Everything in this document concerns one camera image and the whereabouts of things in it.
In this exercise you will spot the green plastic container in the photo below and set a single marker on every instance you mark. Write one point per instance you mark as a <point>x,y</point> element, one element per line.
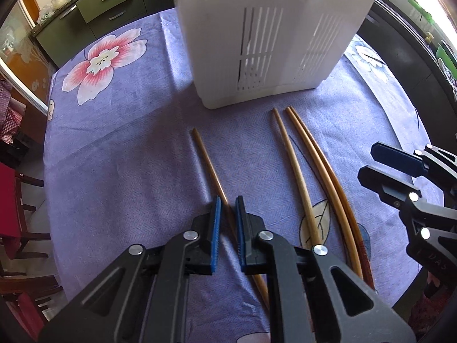
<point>421,9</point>

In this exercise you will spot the wooden chair red cushion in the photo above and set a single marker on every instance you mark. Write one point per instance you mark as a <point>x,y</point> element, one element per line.
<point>32,311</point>

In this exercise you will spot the light bamboo chopstick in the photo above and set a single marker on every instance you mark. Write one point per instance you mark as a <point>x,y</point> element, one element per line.
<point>292,164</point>

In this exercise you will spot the brown wooden chopstick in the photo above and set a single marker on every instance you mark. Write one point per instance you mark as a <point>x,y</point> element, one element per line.
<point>209,164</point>
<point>351,215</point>
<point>323,183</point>

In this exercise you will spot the green base cabinets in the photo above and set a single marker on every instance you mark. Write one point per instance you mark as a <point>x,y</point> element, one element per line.
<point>100,10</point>

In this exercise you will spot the dark base cabinets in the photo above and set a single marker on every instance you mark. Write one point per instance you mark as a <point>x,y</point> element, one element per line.
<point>403,53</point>

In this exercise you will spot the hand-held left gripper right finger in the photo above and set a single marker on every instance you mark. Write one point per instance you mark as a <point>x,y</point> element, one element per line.
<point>240,235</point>

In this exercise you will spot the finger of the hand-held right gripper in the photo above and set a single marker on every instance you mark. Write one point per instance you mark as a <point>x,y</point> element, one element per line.
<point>396,159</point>
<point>385,184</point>

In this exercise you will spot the red covered chair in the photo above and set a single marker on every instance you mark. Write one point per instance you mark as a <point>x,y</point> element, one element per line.
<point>10,207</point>

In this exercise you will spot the purple floral tablecloth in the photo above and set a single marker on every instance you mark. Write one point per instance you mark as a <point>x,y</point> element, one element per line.
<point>125,168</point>

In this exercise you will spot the white plastic bag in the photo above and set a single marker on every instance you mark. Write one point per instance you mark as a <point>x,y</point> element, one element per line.
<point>59,1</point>

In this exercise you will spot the floral glass sliding door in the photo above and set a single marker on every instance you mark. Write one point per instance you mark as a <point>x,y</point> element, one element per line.
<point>21,57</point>

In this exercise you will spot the patterned rag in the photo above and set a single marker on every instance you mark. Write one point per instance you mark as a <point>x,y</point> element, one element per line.
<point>449,78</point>

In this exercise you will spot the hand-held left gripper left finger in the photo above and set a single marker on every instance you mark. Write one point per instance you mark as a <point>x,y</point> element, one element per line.
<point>216,235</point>

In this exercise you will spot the checkered apron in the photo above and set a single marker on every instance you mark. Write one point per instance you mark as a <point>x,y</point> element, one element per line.
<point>9,114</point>

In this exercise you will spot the white plastic utensil holder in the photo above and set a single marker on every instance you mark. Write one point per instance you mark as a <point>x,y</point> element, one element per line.
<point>214,43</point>

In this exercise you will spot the brass tap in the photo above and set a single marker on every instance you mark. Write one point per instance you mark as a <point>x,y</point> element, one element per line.
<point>429,35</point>

